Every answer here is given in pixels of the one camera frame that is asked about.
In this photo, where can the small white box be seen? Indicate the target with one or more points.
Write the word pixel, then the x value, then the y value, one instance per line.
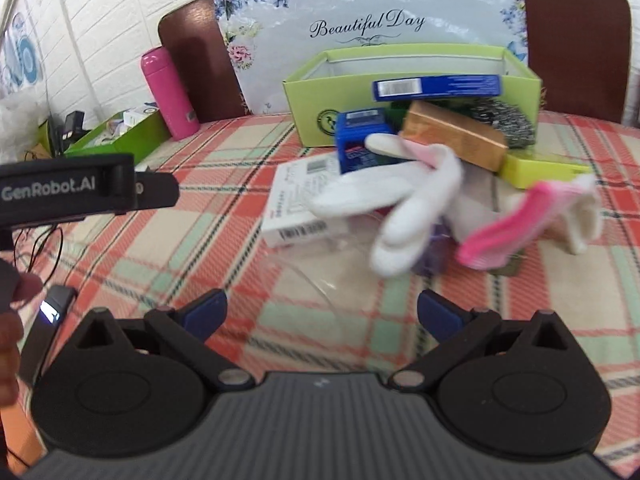
pixel 140 115

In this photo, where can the black charger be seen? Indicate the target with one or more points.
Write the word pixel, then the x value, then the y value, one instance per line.
pixel 72 130

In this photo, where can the yellow-green flat box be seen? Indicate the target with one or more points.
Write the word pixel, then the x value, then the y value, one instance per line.
pixel 545 170

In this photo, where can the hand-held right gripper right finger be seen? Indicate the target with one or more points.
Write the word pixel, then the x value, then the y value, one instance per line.
pixel 437 312

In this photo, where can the white plastic bag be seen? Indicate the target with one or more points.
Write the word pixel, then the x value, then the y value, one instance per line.
pixel 20 120

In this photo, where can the clear plastic package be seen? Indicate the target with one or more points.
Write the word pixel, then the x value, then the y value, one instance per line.
pixel 330 265

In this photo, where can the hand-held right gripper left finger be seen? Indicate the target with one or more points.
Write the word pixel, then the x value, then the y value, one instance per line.
pixel 207 312

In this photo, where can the blue wall sticker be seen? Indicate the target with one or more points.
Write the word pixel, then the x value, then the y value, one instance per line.
pixel 22 55

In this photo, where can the brown wooden chair back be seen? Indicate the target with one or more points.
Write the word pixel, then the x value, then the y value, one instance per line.
pixel 575 35
pixel 200 60

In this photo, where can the black phone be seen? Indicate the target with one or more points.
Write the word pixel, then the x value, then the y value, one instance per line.
pixel 42 325

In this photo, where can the floral printed board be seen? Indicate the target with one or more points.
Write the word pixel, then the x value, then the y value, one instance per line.
pixel 350 5

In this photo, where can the green cardboard storage box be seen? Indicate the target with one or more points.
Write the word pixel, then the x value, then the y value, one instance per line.
pixel 415 67

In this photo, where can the person's left hand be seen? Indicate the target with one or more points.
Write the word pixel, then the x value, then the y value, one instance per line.
pixel 15 320

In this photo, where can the steel wool scourer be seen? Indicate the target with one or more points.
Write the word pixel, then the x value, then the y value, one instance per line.
pixel 505 120

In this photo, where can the plaid tablecloth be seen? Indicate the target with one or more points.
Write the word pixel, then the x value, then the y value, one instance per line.
pixel 150 250

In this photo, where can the long blue box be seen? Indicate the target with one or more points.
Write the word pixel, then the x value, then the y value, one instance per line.
pixel 440 86

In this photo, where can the small blue box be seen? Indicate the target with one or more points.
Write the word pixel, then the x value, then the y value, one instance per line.
pixel 360 140

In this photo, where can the green box lid tray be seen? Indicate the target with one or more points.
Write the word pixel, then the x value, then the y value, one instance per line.
pixel 130 137

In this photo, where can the copper coloured box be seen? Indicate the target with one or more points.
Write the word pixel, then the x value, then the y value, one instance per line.
pixel 455 135

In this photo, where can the white glove pink cuff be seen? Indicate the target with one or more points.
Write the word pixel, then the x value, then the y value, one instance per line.
pixel 400 200
pixel 510 225

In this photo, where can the pink bottle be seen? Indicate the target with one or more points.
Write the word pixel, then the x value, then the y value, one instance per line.
pixel 167 95

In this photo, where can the white labelled box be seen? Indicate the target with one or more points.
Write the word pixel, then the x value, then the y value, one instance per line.
pixel 295 195

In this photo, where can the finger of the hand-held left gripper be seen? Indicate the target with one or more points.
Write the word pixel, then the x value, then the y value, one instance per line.
pixel 157 190

